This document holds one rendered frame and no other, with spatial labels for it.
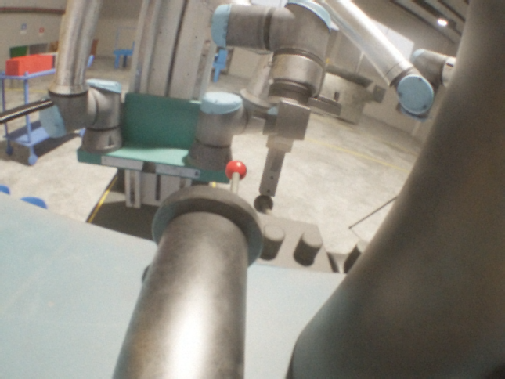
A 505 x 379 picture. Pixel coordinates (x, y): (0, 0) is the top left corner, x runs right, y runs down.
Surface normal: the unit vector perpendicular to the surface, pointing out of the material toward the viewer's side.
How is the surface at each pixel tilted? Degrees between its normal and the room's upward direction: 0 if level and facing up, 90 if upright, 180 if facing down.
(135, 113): 90
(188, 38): 90
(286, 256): 0
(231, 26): 103
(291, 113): 70
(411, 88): 92
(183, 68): 90
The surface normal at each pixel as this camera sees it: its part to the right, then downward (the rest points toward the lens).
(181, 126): 0.13, 0.54
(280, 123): 0.08, 0.20
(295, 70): -0.13, 0.15
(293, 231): 0.25, -0.83
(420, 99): -0.61, 0.31
